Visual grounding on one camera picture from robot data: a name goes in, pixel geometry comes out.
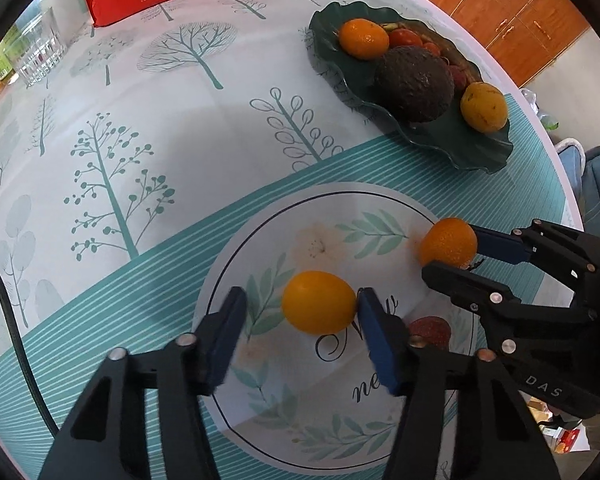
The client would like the cherry tomato plate bottom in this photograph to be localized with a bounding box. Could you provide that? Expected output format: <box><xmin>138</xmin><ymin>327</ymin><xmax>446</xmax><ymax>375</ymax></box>
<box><xmin>422</xmin><ymin>41</ymin><xmax>441</xmax><ymax>56</ymax></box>

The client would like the orange mandarin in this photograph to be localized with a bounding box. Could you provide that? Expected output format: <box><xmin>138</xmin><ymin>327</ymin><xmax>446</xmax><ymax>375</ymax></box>
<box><xmin>338</xmin><ymin>18</ymin><xmax>390</xmax><ymax>61</ymax></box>
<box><xmin>418</xmin><ymin>218</ymin><xmax>478</xmax><ymax>269</ymax></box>

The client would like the cherry tomato plate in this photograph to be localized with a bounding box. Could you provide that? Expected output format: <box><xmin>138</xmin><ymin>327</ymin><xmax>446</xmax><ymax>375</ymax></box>
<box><xmin>389</xmin><ymin>27</ymin><xmax>424</xmax><ymax>49</ymax></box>
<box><xmin>422</xmin><ymin>41</ymin><xmax>441</xmax><ymax>56</ymax></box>

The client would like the red lychee top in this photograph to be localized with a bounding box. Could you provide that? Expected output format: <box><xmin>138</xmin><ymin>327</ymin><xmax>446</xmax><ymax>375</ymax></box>
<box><xmin>448</xmin><ymin>64</ymin><xmax>475</xmax><ymax>93</ymax></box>

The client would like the dark avocado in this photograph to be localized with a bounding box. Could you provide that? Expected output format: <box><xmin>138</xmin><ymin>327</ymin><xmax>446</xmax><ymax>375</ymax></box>
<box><xmin>372</xmin><ymin>47</ymin><xmax>455</xmax><ymax>122</ymax></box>

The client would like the large yellow orange fruit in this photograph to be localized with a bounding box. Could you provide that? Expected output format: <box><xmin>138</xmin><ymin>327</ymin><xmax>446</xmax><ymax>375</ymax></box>
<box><xmin>460</xmin><ymin>81</ymin><xmax>508</xmax><ymax>134</ymax></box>

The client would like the red lychee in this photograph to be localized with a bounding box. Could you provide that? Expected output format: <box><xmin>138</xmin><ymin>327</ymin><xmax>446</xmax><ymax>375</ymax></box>
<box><xmin>448</xmin><ymin>64</ymin><xmax>475</xmax><ymax>93</ymax></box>
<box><xmin>408</xmin><ymin>316</ymin><xmax>452</xmax><ymax>351</ymax></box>

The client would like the clear drinking glass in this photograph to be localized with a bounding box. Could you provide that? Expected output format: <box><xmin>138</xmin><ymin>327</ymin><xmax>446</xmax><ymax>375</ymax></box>
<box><xmin>5</xmin><ymin>9</ymin><xmax>66</xmax><ymax>87</ymax></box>

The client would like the white floral plate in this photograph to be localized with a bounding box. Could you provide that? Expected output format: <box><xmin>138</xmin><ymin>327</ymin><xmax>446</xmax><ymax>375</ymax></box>
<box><xmin>198</xmin><ymin>183</ymin><xmax>480</xmax><ymax>479</ymax></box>

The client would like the black cable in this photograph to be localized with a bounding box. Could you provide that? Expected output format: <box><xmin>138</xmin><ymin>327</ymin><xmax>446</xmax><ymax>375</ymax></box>
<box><xmin>0</xmin><ymin>246</ymin><xmax>62</xmax><ymax>438</ymax></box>

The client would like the small yellow kumquat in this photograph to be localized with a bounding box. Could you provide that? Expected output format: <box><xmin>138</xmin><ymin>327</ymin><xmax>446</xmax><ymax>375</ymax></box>
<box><xmin>282</xmin><ymin>271</ymin><xmax>356</xmax><ymax>336</ymax></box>

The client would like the tree pattern tablecloth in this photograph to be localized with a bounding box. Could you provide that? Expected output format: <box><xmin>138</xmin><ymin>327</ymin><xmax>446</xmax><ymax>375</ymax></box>
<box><xmin>0</xmin><ymin>0</ymin><xmax>586</xmax><ymax>376</ymax></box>

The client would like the wooden cabinet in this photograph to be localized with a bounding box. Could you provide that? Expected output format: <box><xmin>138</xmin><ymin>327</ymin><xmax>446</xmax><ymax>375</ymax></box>
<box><xmin>429</xmin><ymin>0</ymin><xmax>590</xmax><ymax>87</ymax></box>

